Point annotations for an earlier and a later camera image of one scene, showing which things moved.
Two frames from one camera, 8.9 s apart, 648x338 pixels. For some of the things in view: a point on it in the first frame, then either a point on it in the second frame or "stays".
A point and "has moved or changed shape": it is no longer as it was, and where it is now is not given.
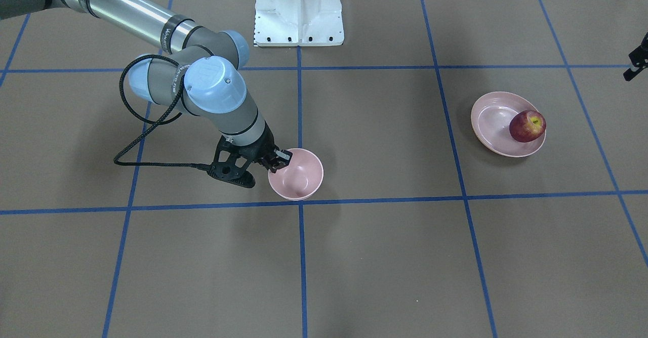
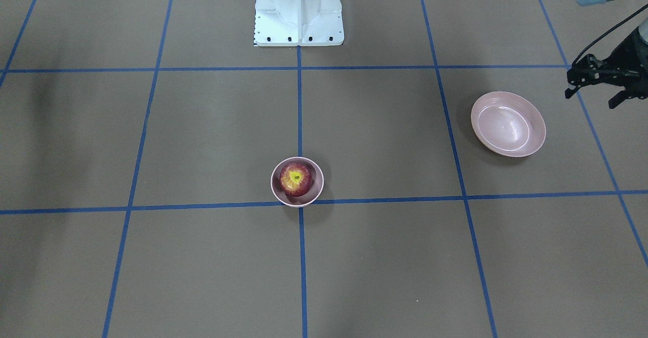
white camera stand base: (298, 10) stays
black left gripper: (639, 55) to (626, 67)
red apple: (527, 126) to (296, 179)
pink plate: (490, 117) stays
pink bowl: (299, 180) has moved or changed shape
